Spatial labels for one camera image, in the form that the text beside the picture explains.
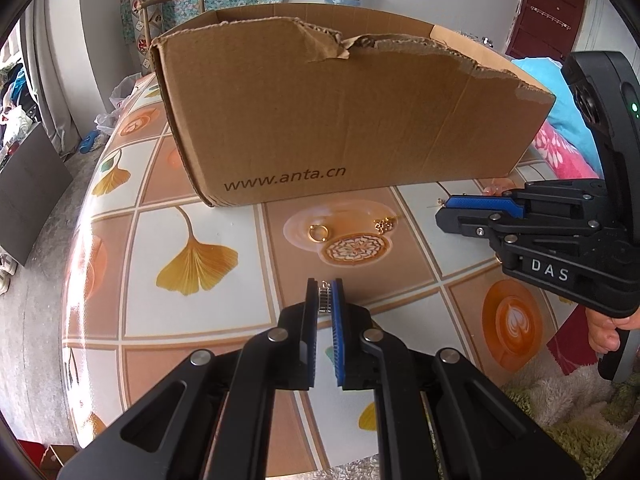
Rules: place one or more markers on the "metal hook rack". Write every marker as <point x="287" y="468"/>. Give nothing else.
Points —
<point x="550" y="14"/>

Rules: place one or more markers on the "blue slipper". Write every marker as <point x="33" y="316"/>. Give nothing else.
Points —
<point x="90" y="141"/>

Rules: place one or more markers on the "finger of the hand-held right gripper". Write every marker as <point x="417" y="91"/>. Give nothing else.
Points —
<point x="480" y="203"/>
<point x="470" y="222"/>

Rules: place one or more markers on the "dark grey cabinet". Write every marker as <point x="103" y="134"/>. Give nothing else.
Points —
<point x="30" y="185"/>

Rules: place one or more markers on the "brown paper bag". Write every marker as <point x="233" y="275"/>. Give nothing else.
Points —
<point x="57" y="460"/>

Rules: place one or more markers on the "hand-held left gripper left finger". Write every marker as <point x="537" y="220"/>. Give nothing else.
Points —
<point x="309" y="345"/>

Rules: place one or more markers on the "white plastic bag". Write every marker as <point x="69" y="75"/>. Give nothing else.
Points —
<point x="120" y="95"/>

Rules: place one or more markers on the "brown cardboard box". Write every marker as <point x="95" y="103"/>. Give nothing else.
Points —
<point x="325" y="120"/>

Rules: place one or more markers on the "person's right hand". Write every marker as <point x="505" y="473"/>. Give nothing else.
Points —
<point x="602" y="337"/>

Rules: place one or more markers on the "grey curtain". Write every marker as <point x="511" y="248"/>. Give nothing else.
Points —
<point x="55" y="85"/>

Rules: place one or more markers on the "pink blue blanket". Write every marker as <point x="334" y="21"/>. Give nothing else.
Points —
<point x="570" y="125"/>

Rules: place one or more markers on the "small silver buckle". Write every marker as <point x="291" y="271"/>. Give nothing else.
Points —
<point x="326" y="296"/>

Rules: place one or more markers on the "pile of clothes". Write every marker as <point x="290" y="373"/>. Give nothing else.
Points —
<point x="17" y="105"/>

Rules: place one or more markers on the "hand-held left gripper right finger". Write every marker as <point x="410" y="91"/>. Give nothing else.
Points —
<point x="337" y="345"/>

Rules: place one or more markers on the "tile-patterned tablecloth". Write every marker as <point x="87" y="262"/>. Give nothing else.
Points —
<point x="165" y="180"/>

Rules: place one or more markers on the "red paper bag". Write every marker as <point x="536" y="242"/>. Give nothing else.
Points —
<point x="31" y="455"/>

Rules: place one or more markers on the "green fluffy blanket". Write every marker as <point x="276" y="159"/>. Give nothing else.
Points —
<point x="575" y="435"/>

